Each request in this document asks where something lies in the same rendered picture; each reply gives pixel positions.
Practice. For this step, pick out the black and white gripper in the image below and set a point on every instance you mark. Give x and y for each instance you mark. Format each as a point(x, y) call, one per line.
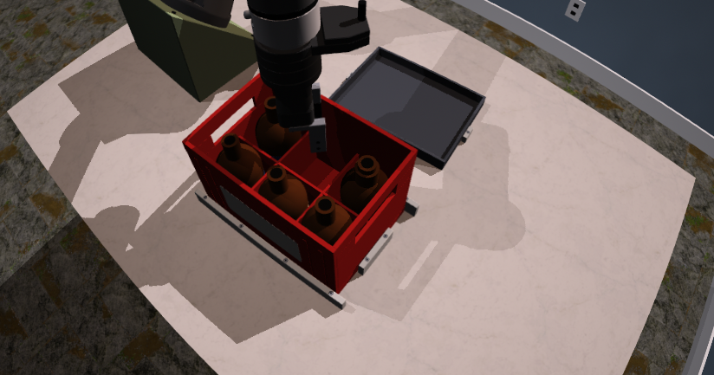
point(290, 60)

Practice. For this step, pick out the brown bottle with red label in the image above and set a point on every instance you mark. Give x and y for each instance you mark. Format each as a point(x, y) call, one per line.
point(361, 183)

